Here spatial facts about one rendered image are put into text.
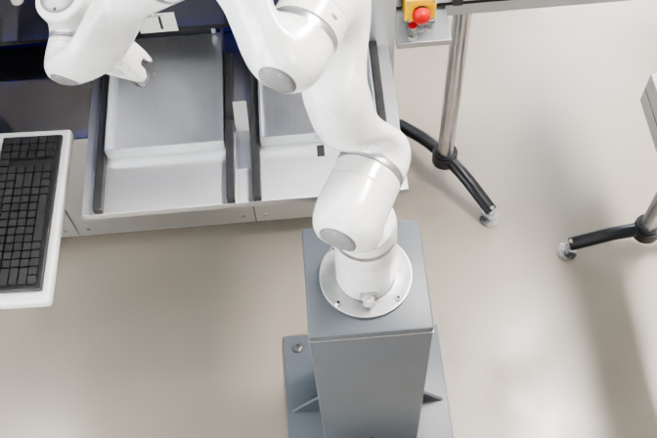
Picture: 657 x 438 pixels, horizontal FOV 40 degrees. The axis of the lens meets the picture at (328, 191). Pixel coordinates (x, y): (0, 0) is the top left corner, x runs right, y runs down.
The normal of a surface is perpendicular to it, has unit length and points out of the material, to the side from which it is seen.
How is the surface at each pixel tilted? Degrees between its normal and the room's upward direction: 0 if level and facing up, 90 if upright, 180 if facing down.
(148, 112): 0
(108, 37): 72
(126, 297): 0
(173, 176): 0
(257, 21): 47
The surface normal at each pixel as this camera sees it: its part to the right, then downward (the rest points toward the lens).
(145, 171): -0.04, -0.51
